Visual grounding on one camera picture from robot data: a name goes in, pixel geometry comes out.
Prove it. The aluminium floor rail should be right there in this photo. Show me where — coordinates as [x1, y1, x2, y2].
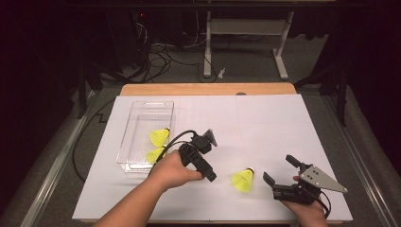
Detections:
[18, 89, 97, 227]
[321, 94, 401, 227]

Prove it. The white metal desk frame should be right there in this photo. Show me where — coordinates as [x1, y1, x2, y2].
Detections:
[202, 10, 296, 80]

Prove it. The wooden table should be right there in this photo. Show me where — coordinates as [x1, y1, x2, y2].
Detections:
[78, 82, 344, 227]

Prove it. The black metal stand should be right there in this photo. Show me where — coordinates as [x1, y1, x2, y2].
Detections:
[294, 60, 349, 128]
[77, 60, 127, 120]

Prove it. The white board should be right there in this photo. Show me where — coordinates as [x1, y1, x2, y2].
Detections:
[71, 94, 354, 222]

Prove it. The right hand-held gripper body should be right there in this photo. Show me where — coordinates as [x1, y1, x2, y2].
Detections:
[271, 162, 349, 205]

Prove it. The black floor cable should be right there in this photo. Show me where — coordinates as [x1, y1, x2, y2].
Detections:
[71, 97, 117, 183]

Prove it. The person's right hand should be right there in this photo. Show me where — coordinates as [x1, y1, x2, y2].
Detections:
[280, 195, 329, 223]

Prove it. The black computer tower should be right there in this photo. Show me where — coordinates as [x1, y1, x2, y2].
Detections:
[107, 9, 152, 69]

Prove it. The person's left hand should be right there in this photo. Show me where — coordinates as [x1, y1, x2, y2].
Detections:
[150, 149, 205, 191]

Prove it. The clear plastic tray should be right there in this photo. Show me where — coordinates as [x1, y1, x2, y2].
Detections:
[115, 99, 175, 174]

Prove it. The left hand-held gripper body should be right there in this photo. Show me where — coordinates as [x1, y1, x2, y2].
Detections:
[178, 128, 218, 178]

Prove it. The right hand-held gripper black cable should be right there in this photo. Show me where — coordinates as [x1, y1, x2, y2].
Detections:
[304, 184, 333, 219]

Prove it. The bundle of black floor cables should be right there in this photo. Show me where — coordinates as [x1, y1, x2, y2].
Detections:
[103, 41, 209, 84]

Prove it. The yellow shuttlecock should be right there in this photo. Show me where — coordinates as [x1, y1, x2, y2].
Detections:
[148, 127, 171, 148]
[231, 167, 255, 194]
[145, 145, 167, 165]

